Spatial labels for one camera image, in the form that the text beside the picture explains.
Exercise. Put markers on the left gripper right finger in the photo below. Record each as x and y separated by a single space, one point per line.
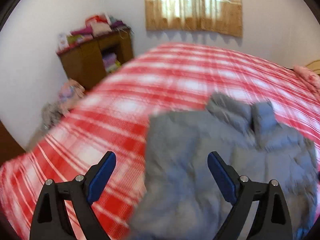
272 219

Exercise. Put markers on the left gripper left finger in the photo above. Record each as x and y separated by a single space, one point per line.
50 218

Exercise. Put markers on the grey puffer jacket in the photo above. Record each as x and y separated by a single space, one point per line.
194 161

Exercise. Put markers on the clothes pile on floor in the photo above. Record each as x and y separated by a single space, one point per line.
68 96

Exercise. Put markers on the pile of clothes on cabinet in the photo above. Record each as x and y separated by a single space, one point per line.
95 26

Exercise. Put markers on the red white plaid bed sheet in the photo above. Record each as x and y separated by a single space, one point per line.
114 117

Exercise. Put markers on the pink folded blanket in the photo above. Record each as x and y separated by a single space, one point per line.
309 78

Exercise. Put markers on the brown wooden cabinet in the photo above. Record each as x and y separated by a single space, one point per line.
84 62

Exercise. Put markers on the wooden bed headboard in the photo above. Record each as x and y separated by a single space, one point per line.
314 66

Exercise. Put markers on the beige window curtain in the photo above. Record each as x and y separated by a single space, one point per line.
220 16

